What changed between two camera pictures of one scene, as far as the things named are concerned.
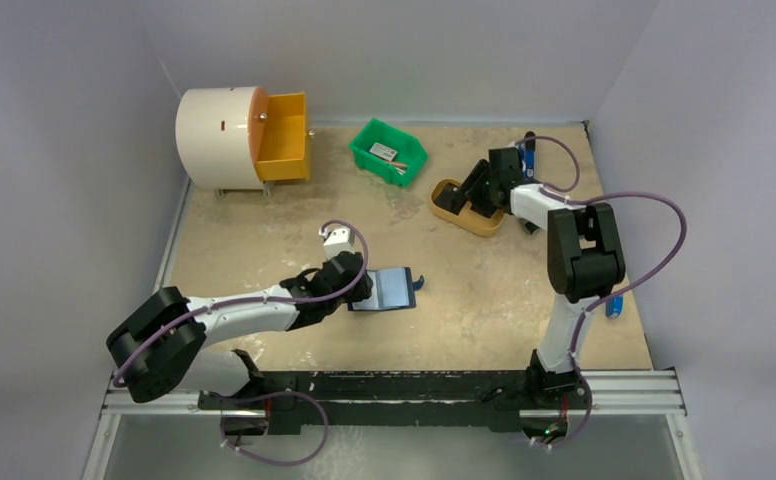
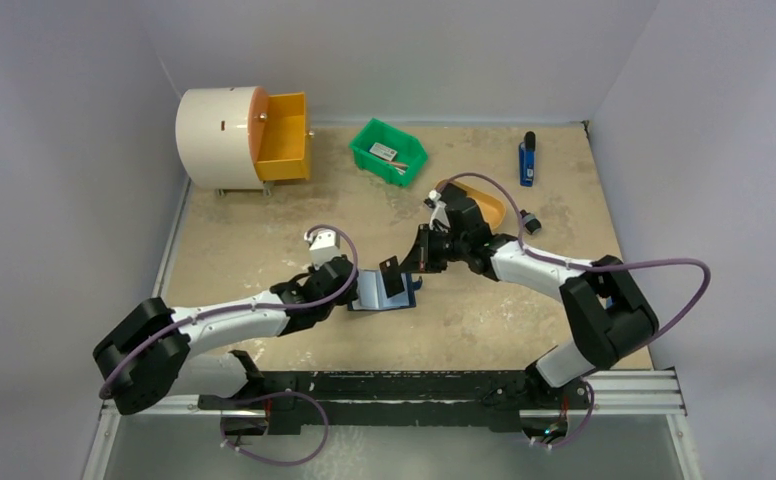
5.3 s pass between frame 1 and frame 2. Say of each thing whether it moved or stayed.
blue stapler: stayed
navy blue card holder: stayed
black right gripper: moved
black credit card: moved
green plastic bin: stayed
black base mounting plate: stayed
